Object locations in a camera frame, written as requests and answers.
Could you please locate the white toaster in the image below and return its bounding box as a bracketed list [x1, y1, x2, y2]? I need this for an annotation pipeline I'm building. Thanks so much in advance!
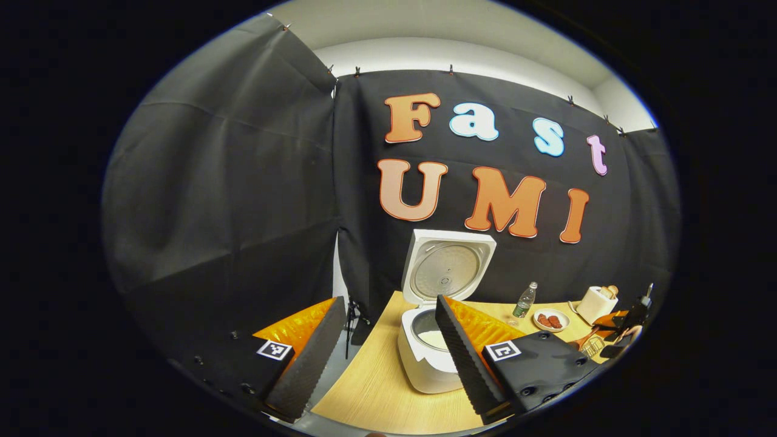
[575, 285, 620, 327]

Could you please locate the row of small cloth clips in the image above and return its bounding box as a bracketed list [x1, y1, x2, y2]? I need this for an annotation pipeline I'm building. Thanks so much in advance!
[267, 12, 626, 135]

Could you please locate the white rice cooker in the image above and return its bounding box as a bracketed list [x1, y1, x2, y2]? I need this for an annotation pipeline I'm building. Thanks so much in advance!
[398, 229, 497, 395]

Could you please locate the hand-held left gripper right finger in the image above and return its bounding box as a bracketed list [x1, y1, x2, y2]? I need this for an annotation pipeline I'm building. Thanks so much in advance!
[435, 294, 608, 425]

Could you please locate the white round plate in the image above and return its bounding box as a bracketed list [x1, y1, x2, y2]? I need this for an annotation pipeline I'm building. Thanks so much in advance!
[532, 308, 571, 333]

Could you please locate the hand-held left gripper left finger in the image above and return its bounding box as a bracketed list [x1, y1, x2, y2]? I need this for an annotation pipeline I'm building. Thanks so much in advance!
[176, 296, 348, 424]

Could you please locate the brown wooden spoon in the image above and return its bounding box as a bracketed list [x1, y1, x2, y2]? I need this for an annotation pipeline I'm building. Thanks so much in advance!
[568, 328, 608, 351]

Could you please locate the clear plastic water bottle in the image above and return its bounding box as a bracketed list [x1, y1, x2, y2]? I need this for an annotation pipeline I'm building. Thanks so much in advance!
[512, 281, 539, 320]

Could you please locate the black power cord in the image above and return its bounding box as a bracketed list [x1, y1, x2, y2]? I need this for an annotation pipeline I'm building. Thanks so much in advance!
[344, 296, 372, 360]

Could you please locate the black backdrop cloth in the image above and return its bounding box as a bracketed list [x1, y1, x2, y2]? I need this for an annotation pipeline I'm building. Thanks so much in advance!
[100, 12, 680, 359]

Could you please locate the white rice heap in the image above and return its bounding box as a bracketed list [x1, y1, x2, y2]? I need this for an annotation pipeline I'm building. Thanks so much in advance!
[418, 330, 451, 351]

